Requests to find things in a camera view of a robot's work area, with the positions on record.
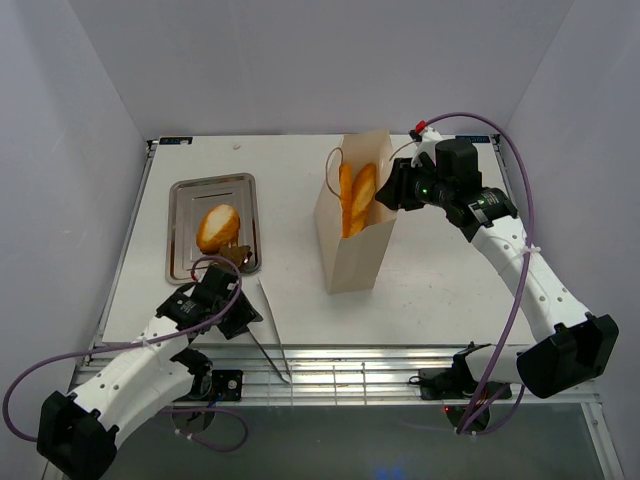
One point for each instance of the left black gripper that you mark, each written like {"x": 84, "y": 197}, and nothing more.
{"x": 246, "y": 312}

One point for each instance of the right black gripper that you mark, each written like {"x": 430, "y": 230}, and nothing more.
{"x": 396, "y": 192}

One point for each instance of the long baguette bread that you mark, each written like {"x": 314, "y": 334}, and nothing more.
{"x": 345, "y": 180}
{"x": 363, "y": 191}

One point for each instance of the metal tongs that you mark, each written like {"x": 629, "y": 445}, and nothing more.
{"x": 265, "y": 333}

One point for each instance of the beige paper bag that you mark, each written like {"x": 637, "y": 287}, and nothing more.
{"x": 353, "y": 263}

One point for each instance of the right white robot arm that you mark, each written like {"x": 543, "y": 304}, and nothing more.
{"x": 571, "y": 344}

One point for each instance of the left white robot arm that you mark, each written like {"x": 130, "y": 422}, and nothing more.
{"x": 80, "y": 432}

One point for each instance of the oval bread loaf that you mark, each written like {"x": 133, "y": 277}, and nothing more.
{"x": 220, "y": 227}

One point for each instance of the metal tray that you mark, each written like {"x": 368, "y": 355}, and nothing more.
{"x": 189, "y": 202}

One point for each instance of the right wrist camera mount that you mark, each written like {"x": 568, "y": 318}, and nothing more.
{"x": 425, "y": 139}

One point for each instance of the aluminium frame rail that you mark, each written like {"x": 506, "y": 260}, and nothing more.
{"x": 330, "y": 376}

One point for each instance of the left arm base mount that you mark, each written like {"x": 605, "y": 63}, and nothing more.
{"x": 219, "y": 385}

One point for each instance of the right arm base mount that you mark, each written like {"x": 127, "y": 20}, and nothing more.
{"x": 442, "y": 384}

